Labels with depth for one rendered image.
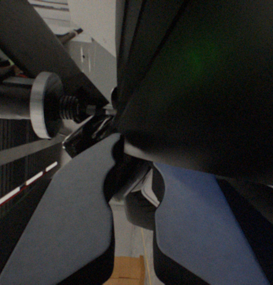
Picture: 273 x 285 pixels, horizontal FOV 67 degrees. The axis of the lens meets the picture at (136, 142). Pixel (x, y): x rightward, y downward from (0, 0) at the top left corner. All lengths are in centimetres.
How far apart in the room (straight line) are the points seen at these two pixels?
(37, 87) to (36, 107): 2
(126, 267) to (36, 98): 810
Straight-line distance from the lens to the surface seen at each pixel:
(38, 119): 22
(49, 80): 23
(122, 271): 832
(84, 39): 81
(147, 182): 30
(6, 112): 25
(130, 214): 52
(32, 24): 39
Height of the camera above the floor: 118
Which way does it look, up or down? 4 degrees down
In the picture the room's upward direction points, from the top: 85 degrees counter-clockwise
